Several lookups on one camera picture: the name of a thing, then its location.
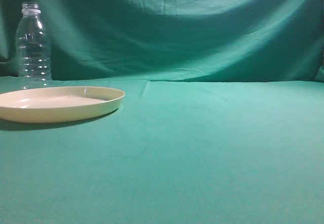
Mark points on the cream plastic plate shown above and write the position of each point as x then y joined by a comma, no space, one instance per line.
59,104

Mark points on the green cloth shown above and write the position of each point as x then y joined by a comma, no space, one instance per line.
222,120

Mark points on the clear plastic bottle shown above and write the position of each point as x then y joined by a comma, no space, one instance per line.
33,48

